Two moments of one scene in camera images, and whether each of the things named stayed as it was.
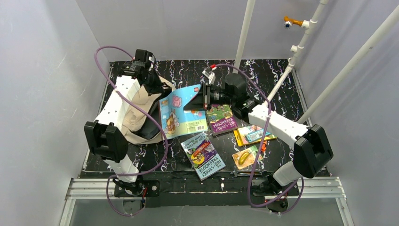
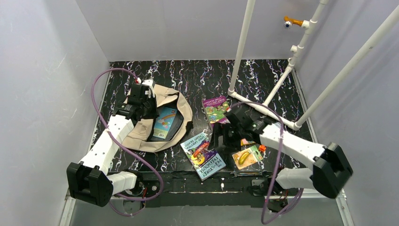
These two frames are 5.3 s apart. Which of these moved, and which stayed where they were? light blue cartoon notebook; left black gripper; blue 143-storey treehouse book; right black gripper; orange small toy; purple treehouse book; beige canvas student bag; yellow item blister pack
Moved: light blue cartoon notebook; right black gripper; beige canvas student bag; left black gripper
Stayed: purple treehouse book; blue 143-storey treehouse book; orange small toy; yellow item blister pack
